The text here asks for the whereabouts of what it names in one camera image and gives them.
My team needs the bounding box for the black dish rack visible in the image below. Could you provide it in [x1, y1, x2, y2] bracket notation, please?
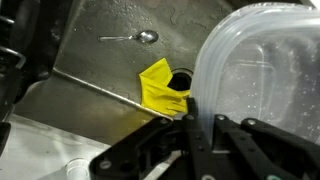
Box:
[0, 0, 73, 158]

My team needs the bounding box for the clear plastic lunchbox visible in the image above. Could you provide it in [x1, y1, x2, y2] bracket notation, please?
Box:
[199, 9, 320, 143]
[189, 2, 320, 145]

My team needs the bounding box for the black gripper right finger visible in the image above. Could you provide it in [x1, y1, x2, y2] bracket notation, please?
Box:
[213, 114, 320, 180]

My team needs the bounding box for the stainless steel sink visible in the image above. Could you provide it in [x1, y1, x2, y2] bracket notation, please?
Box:
[13, 0, 320, 148]

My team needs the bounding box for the black sink drain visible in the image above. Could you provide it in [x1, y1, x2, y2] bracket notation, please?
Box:
[167, 67, 195, 92]

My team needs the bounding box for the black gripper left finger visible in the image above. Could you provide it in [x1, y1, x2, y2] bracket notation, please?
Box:
[89, 96, 218, 180]

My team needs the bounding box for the yellow rubber glove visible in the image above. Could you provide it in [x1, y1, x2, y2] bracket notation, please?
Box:
[138, 57, 192, 117]

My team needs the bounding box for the metal spoon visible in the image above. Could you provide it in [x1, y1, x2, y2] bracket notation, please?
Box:
[97, 29, 160, 45]

